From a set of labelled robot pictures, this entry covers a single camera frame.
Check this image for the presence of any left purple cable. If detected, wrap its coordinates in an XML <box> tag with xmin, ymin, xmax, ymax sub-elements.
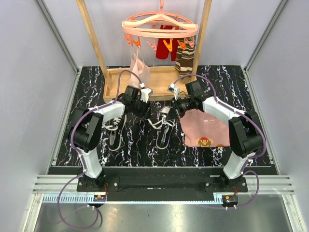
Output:
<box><xmin>56</xmin><ymin>70</ymin><xmax>145</xmax><ymax>229</ymax></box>

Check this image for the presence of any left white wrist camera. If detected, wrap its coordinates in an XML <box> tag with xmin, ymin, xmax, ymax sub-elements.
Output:
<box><xmin>140</xmin><ymin>83</ymin><xmax>153</xmax><ymax>102</ymax></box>

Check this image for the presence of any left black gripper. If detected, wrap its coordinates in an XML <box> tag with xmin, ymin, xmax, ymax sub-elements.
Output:
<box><xmin>131</xmin><ymin>96</ymin><xmax>152</xmax><ymax>120</ymax></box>

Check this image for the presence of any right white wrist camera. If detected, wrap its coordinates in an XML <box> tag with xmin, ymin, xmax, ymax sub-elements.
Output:
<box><xmin>168</xmin><ymin>83</ymin><xmax>180</xmax><ymax>100</ymax></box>

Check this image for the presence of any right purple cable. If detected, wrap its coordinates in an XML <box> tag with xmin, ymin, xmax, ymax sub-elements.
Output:
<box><xmin>171</xmin><ymin>73</ymin><xmax>267</xmax><ymax>210</ymax></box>

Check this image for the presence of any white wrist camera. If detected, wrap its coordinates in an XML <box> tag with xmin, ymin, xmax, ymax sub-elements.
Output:
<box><xmin>168</xmin><ymin>83</ymin><xmax>180</xmax><ymax>100</ymax></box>
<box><xmin>140</xmin><ymin>83</ymin><xmax>153</xmax><ymax>102</ymax></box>

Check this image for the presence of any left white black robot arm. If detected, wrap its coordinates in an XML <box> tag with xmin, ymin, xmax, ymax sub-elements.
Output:
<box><xmin>68</xmin><ymin>86</ymin><xmax>153</xmax><ymax>191</ymax></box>

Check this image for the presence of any pink round clip hanger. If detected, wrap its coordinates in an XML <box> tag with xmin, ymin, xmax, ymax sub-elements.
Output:
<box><xmin>122</xmin><ymin>0</ymin><xmax>198</xmax><ymax>51</ymax></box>

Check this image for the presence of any purple cable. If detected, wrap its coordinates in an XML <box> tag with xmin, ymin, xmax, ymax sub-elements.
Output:
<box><xmin>171</xmin><ymin>73</ymin><xmax>267</xmax><ymax>210</ymax></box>
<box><xmin>56</xmin><ymin>70</ymin><xmax>145</xmax><ymax>229</ymax></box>

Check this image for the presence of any right small connector box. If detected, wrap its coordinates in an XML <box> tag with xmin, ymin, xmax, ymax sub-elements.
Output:
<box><xmin>223</xmin><ymin>195</ymin><xmax>239</xmax><ymax>207</ymax></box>

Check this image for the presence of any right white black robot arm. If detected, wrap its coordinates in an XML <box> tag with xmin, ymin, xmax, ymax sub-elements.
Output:
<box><xmin>168</xmin><ymin>81</ymin><xmax>267</xmax><ymax>192</ymax></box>

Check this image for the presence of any pink mario t-shirt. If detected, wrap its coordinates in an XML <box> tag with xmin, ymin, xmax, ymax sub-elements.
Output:
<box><xmin>180</xmin><ymin>109</ymin><xmax>230</xmax><ymax>147</ymax></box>

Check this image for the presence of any brown striped sock pair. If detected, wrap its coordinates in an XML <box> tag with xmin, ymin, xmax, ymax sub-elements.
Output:
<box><xmin>175</xmin><ymin>38</ymin><xmax>195</xmax><ymax>76</ymax></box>

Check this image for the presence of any left small connector box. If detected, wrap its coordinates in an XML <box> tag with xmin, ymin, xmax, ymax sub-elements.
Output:
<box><xmin>93</xmin><ymin>194</ymin><xmax>107</xmax><ymax>202</ymax></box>

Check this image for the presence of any small connector box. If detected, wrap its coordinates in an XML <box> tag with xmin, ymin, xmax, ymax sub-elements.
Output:
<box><xmin>223</xmin><ymin>195</ymin><xmax>239</xmax><ymax>207</ymax></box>
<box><xmin>93</xmin><ymin>194</ymin><xmax>107</xmax><ymax>202</ymax></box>

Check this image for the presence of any red sock pair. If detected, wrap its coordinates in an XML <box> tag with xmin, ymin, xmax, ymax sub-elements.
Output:
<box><xmin>156</xmin><ymin>38</ymin><xmax>178</xmax><ymax>61</ymax></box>

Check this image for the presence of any wooden drying rack frame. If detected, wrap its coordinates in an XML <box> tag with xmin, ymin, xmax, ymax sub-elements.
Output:
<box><xmin>77</xmin><ymin>0</ymin><xmax>212</xmax><ymax>101</ymax></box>

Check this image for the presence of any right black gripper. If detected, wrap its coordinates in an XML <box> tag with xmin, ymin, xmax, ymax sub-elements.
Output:
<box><xmin>166</xmin><ymin>97</ymin><xmax>194</xmax><ymax>121</ymax></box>

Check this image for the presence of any black sneaker with white laces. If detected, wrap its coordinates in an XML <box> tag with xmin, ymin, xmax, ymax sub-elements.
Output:
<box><xmin>147</xmin><ymin>106</ymin><xmax>175</xmax><ymax>150</ymax></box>

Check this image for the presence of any pink bra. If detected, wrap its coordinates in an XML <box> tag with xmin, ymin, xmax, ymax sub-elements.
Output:
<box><xmin>130</xmin><ymin>48</ymin><xmax>150</xmax><ymax>87</ymax></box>

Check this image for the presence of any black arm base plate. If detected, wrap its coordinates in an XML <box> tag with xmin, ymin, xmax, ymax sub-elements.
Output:
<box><xmin>77</xmin><ymin>167</ymin><xmax>248</xmax><ymax>203</ymax></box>

